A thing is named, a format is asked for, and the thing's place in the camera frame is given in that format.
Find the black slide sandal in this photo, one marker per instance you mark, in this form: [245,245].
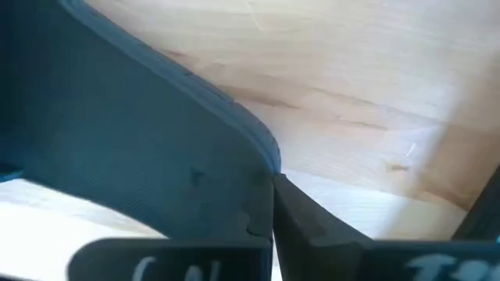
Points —
[117,136]

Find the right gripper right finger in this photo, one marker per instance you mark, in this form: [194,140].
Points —
[312,242]

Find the black aluminium table frame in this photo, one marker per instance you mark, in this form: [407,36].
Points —
[484,218]

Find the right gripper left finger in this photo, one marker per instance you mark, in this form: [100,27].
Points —
[187,259]

